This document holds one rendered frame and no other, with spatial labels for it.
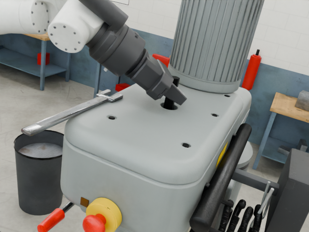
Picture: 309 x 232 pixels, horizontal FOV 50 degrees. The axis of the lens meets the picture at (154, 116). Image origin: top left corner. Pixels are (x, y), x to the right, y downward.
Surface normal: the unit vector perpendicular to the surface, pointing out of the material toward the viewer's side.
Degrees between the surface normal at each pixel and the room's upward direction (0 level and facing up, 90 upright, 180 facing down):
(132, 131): 0
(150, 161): 45
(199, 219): 90
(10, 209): 0
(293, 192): 90
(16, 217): 0
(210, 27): 90
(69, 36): 118
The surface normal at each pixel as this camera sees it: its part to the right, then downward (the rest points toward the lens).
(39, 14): 0.96, 0.10
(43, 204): 0.34, 0.50
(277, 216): -0.40, 0.31
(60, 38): -0.23, 0.75
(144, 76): 0.14, 0.44
